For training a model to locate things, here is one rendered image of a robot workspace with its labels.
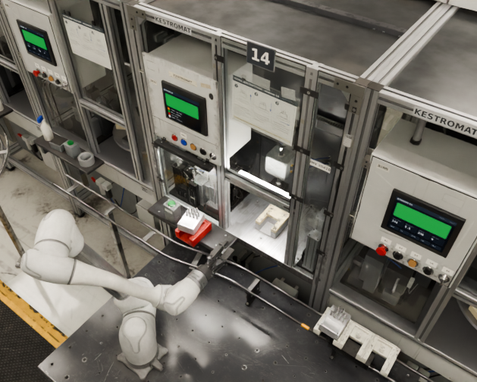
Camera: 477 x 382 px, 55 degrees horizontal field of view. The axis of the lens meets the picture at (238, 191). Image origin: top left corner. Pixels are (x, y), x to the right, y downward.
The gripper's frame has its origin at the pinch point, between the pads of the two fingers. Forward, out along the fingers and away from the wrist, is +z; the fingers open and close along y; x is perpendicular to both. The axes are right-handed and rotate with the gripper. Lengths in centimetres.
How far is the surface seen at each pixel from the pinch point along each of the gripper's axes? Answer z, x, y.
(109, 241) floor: 18, 134, -112
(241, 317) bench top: -5.8, -11.9, -44.5
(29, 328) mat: -65, 120, -111
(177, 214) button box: 10.7, 43.1, -15.4
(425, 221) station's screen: 18, -73, 50
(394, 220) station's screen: 18, -63, 45
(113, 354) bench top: -59, 27, -44
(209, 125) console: 20, 25, 47
